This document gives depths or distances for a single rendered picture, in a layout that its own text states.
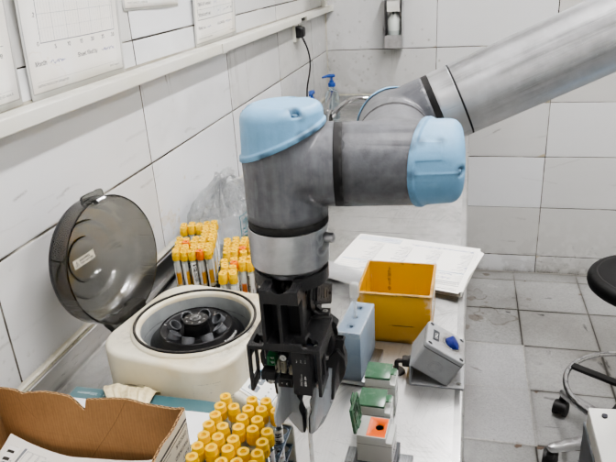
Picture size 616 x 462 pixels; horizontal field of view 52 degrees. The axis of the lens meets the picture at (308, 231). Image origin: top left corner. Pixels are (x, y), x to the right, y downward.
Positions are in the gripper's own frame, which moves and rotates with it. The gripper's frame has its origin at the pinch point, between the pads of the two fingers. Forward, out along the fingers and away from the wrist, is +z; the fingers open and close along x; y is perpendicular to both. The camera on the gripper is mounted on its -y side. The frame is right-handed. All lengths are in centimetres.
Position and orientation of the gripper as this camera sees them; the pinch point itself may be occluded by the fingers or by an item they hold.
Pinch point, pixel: (308, 417)
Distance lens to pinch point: 72.5
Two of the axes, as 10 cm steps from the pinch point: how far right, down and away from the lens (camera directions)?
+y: -2.3, 3.9, -8.9
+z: 0.6, 9.2, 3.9
